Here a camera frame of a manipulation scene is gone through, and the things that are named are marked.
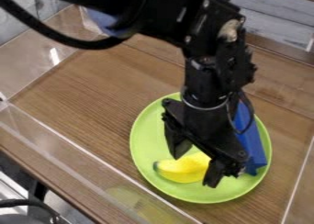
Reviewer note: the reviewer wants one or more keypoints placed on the green round plate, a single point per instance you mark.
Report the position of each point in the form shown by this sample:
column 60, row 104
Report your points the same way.
column 148, row 148

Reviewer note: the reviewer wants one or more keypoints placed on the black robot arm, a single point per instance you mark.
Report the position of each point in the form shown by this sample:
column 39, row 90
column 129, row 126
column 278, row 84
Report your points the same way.
column 206, row 29

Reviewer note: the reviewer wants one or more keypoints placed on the yellow toy banana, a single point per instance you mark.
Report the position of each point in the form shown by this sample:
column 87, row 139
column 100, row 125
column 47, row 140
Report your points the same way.
column 184, row 170

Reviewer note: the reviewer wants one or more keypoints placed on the blue star-shaped block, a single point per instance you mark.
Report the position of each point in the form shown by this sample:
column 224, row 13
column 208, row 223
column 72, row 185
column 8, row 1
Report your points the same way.
column 250, row 140

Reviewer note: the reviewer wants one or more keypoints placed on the clear acrylic front wall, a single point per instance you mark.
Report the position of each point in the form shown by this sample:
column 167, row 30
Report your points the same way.
column 107, row 195

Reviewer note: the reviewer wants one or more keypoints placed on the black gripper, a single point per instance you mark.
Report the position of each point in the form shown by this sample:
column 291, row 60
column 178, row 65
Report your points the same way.
column 204, row 129

